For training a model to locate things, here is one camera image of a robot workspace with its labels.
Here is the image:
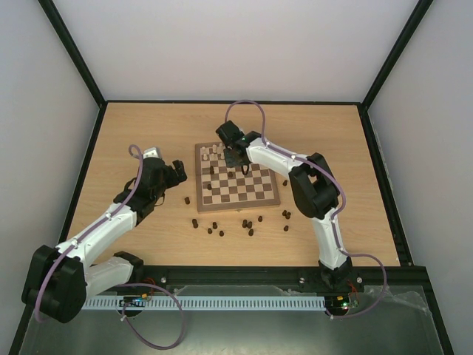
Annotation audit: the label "white slotted cable duct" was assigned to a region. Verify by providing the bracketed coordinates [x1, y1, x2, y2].
[83, 295, 326, 311]

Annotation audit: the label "light pieces back rows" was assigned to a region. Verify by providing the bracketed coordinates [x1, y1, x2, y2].
[199, 143, 225, 161]

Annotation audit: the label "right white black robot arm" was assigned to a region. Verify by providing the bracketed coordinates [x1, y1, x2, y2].
[216, 121, 353, 290]

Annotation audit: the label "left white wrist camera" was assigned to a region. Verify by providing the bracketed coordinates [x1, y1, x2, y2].
[143, 147, 162, 159]

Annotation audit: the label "dark piece pair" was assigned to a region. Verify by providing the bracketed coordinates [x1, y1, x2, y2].
[242, 220, 253, 229]
[282, 210, 291, 220]

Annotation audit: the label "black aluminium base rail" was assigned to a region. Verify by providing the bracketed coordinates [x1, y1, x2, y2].
[128, 265, 432, 295]

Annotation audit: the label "purple cable loop front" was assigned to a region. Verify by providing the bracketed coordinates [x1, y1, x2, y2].
[120, 283, 187, 348]

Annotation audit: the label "wooden chess board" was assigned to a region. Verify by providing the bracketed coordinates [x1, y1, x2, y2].
[195, 143, 280, 213]

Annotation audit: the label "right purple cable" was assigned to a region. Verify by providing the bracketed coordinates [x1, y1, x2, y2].
[224, 99, 387, 319]

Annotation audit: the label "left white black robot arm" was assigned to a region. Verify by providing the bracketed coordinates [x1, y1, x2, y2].
[21, 154, 187, 323]

